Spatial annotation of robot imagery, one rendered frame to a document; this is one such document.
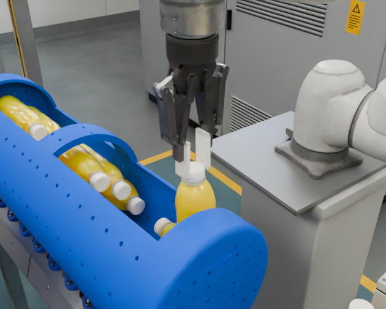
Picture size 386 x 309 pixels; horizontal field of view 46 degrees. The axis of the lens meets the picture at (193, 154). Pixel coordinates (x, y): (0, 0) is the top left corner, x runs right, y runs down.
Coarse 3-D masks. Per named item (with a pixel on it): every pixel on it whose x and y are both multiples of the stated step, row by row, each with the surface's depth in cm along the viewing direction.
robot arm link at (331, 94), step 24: (312, 72) 114; (336, 72) 110; (360, 72) 112; (312, 96) 113; (336, 96) 110; (360, 96) 109; (312, 120) 115; (336, 120) 111; (312, 144) 119; (336, 144) 115
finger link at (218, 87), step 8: (224, 72) 69; (216, 80) 70; (224, 80) 70; (216, 88) 70; (224, 88) 71; (216, 96) 71; (224, 96) 71; (216, 104) 72; (216, 112) 72; (216, 120) 73
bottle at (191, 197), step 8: (184, 184) 76; (192, 184) 74; (200, 184) 75; (208, 184) 76; (176, 192) 77; (184, 192) 75; (192, 192) 75; (200, 192) 75; (208, 192) 76; (176, 200) 77; (184, 200) 75; (192, 200) 75; (200, 200) 75; (208, 200) 76; (176, 208) 78; (184, 208) 76; (192, 208) 75; (200, 208) 75; (208, 208) 76; (184, 216) 76
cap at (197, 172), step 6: (192, 162) 76; (198, 162) 76; (192, 168) 75; (198, 168) 75; (204, 168) 75; (192, 174) 73; (198, 174) 74; (204, 174) 75; (192, 180) 74; (198, 180) 74
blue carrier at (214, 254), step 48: (0, 96) 126; (48, 96) 130; (0, 144) 100; (48, 144) 93; (96, 144) 120; (0, 192) 101; (48, 192) 85; (96, 192) 79; (144, 192) 108; (48, 240) 85; (96, 240) 74; (144, 240) 70; (192, 240) 67; (240, 240) 72; (96, 288) 74; (144, 288) 66; (192, 288) 68; (240, 288) 79
